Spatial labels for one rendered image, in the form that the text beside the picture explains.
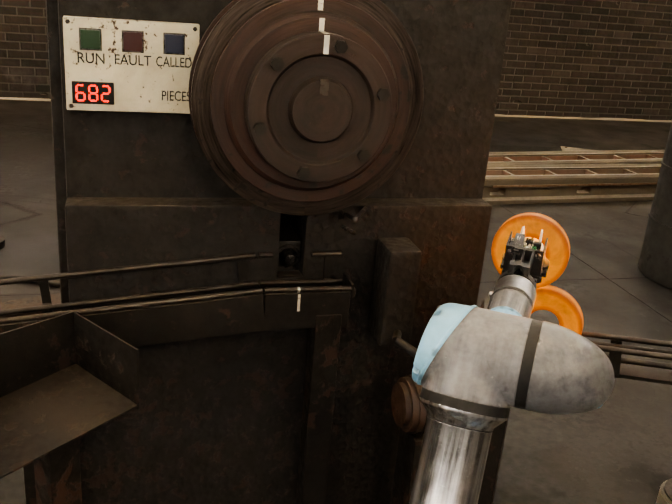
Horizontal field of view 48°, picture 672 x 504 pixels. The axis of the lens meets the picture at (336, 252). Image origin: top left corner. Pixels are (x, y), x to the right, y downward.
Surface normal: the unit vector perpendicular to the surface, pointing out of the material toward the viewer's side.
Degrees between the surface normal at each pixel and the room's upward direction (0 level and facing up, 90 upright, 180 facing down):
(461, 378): 65
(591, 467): 0
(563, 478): 0
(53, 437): 5
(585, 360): 53
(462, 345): 59
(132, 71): 90
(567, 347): 37
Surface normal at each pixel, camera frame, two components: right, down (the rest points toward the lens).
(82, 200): 0.08, -0.93
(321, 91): 0.25, 0.36
